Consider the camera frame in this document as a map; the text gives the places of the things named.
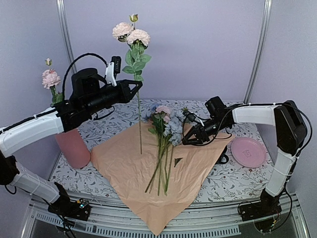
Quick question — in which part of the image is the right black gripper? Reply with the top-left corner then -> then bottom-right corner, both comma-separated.
182,117 -> 229,145

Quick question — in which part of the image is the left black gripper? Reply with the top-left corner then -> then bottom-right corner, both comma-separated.
84,78 -> 142,115

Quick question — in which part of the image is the green paper bouquet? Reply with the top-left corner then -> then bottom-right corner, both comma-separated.
91,123 -> 232,235

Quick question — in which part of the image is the pale pink rose stem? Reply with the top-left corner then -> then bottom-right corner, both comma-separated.
112,13 -> 152,155

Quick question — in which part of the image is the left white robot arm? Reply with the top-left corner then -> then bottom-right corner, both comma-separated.
0,68 -> 143,215

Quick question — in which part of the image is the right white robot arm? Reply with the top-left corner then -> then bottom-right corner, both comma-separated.
182,96 -> 313,216

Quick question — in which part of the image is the pink cylindrical vase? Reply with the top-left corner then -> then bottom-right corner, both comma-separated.
55,129 -> 91,169

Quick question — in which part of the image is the loose dark green leaf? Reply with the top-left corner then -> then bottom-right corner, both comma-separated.
174,158 -> 183,167

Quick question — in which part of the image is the dark blue mug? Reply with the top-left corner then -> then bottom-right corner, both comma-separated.
216,146 -> 229,164

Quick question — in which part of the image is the floral patterned table mat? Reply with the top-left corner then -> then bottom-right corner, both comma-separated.
50,100 -> 273,203

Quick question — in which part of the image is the pink plate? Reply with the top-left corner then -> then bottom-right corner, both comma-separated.
231,137 -> 266,168

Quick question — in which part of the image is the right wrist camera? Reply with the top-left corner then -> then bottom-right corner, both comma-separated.
182,110 -> 204,126

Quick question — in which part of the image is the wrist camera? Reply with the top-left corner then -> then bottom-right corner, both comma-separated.
182,110 -> 204,126
105,56 -> 121,86

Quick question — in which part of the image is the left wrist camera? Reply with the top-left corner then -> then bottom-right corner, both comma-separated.
105,56 -> 121,86

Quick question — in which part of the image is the aluminium front rail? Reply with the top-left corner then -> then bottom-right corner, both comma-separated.
21,193 -> 312,238

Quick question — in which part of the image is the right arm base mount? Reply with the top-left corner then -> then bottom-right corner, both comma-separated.
237,197 -> 282,233

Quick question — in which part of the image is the left aluminium frame post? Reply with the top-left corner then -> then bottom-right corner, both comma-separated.
55,0 -> 86,105

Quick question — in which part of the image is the aluminium frame post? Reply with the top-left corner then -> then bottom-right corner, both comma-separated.
244,0 -> 272,104
55,0 -> 86,105

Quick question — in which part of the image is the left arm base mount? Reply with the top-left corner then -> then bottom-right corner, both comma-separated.
48,195 -> 91,221

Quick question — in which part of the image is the right aluminium frame post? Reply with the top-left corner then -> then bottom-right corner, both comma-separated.
244,0 -> 272,104

